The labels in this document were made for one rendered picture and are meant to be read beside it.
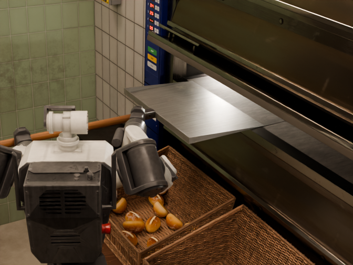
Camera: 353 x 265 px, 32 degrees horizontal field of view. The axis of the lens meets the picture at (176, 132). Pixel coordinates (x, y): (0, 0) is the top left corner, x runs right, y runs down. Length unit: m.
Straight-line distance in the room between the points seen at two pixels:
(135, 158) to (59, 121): 0.24
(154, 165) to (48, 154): 0.30
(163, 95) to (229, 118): 0.36
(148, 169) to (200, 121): 0.80
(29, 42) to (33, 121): 0.49
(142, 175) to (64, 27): 1.99
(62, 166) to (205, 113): 1.02
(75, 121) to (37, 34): 1.87
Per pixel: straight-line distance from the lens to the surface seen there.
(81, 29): 3.64
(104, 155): 1.74
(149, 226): 2.80
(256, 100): 2.15
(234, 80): 2.24
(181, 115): 2.53
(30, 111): 3.69
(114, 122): 2.42
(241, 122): 2.50
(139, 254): 2.47
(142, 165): 1.73
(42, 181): 1.63
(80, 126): 1.72
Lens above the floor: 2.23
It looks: 26 degrees down
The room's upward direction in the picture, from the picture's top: 3 degrees clockwise
